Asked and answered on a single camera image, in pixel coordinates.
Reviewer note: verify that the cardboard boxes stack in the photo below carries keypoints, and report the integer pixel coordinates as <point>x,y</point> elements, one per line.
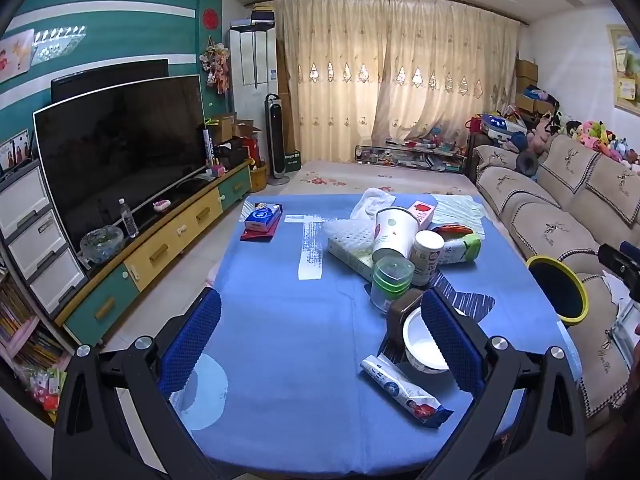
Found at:
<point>527,85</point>

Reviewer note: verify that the framed landscape painting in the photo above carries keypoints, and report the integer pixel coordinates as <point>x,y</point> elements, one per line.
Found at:
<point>625,59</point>

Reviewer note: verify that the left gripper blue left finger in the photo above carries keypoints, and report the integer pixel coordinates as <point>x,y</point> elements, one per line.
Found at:
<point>183,339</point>

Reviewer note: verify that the white bowl brown sleeve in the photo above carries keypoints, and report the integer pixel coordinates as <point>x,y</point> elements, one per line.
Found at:
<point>407,337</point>

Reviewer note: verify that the glass ashtray bowl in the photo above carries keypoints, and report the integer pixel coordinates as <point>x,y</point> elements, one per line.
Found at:
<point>102,244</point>

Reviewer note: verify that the white standing air conditioner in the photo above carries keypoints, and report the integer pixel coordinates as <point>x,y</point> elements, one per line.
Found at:
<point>254,73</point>

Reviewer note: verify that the blue tablecloth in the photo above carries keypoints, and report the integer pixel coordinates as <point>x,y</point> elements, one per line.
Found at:
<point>280,387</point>

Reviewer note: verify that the pink strawberry milk carton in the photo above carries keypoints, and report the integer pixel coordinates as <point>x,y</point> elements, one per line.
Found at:
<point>423,212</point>

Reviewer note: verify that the black tower fan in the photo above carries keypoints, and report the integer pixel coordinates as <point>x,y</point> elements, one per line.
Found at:
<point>275,140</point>

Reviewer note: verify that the red flat packet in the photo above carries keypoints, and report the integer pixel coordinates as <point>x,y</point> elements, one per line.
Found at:
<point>261,236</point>

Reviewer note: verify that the blue tissue pack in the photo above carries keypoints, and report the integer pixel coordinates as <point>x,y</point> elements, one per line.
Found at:
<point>263,217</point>

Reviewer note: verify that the black flat television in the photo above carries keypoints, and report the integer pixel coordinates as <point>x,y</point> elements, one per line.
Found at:
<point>119,145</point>

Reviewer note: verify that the cream patterned curtains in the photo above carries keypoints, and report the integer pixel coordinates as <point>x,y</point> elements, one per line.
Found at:
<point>367,71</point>

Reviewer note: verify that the yellow rimmed black trash bin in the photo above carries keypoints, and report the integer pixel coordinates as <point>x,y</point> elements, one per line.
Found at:
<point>562,287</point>

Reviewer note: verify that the white towel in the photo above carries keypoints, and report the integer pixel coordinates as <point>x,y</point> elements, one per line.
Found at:
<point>370,203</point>

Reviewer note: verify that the green lidded plastic jar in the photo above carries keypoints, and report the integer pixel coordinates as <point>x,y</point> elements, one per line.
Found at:
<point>391,278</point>

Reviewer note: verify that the low shelf of books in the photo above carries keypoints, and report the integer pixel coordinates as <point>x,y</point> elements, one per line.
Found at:
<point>423,154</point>

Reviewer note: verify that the white plastic tray box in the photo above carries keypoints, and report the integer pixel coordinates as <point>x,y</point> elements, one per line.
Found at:
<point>351,242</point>

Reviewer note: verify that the green white milk carton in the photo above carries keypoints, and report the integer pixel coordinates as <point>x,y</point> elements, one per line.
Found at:
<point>462,244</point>

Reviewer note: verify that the yellow green tv cabinet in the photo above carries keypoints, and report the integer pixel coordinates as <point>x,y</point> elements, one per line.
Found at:
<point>118,286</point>

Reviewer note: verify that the white paper cup pink leaf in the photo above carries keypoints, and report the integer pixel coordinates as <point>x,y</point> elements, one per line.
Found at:
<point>394,233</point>

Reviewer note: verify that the floral floor mat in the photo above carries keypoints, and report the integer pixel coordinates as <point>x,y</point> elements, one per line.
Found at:
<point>319,177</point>

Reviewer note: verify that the pile of plush toys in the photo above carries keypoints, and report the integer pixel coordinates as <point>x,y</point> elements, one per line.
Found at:
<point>519,135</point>

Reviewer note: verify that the clear water bottle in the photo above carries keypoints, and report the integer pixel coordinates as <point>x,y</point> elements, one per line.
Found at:
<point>128,219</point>

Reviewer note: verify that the beige sofa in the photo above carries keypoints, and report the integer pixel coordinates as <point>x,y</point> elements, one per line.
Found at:
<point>577,201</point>

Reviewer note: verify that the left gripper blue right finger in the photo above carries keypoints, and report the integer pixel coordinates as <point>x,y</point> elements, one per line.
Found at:
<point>448,329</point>

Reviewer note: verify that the blue white snack wrapper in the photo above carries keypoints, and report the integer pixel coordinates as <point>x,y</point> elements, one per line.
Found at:
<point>424,407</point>

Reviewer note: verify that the white yogurt cup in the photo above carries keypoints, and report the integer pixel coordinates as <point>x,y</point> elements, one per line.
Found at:
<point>424,255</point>

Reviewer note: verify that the white plastic drawer unit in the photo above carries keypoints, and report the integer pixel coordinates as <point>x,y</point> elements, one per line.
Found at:
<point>36,241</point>

